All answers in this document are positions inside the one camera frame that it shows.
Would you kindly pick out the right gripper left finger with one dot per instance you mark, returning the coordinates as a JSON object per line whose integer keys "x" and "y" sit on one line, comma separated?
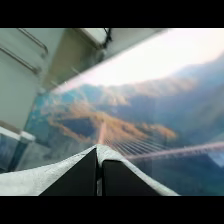
{"x": 78, "y": 180}

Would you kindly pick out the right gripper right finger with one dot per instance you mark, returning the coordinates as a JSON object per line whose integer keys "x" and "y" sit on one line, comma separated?
{"x": 123, "y": 181}

